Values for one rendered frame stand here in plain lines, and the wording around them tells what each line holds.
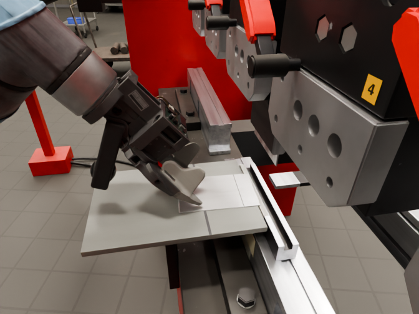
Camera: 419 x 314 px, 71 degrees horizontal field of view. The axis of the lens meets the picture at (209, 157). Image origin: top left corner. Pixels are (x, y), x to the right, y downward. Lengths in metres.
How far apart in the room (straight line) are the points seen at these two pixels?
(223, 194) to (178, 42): 0.86
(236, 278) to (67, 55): 0.39
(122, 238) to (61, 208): 1.70
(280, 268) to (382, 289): 1.36
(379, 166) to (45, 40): 0.33
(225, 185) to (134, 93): 0.23
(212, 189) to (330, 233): 1.48
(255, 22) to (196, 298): 0.41
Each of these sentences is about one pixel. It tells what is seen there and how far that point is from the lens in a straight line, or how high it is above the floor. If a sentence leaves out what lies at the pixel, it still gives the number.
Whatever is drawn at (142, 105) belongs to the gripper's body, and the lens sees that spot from 0.39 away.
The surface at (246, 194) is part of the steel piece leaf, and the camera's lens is 0.50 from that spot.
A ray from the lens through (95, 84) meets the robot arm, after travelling 0.38.
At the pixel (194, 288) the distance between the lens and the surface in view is 0.53.
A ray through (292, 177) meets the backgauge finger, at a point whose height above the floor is 1.00.
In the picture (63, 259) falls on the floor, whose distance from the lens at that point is 1.83.
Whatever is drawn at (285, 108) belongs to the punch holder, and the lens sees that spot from 0.28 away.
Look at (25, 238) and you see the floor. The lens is 2.03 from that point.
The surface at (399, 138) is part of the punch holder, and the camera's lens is 0.20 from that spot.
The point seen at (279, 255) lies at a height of 0.98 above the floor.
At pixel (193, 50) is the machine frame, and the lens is 1.27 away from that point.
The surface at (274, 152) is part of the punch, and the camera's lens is 0.42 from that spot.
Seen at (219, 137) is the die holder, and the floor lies 0.92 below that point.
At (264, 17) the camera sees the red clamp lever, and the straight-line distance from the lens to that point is 0.27.
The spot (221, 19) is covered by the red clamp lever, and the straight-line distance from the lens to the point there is 0.43.
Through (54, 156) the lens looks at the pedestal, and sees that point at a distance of 2.45.
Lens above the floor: 1.33
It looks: 34 degrees down
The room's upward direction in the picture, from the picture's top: 1 degrees clockwise
